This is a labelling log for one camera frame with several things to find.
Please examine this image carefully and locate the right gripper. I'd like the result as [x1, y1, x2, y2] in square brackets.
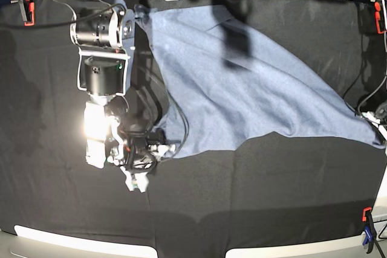
[83, 94, 176, 173]

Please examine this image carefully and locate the orange blue clamp bottom right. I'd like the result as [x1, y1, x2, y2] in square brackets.
[362, 207, 377, 254]

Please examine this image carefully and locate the orange clamp top right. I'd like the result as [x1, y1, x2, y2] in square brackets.
[374, 0, 386, 34]

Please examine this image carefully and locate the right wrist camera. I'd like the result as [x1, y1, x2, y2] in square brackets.
[120, 166, 149, 193]

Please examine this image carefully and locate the black table cloth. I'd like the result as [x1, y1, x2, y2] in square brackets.
[1, 0, 386, 257]

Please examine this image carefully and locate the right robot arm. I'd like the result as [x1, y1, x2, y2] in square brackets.
[54, 0, 165, 174]

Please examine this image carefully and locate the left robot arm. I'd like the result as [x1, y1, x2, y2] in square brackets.
[351, 2, 386, 129]

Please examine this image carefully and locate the light blue t-shirt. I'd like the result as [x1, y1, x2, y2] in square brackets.
[135, 5, 384, 158]

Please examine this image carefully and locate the orange clamp top left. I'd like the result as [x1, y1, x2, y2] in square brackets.
[18, 0, 35, 27]

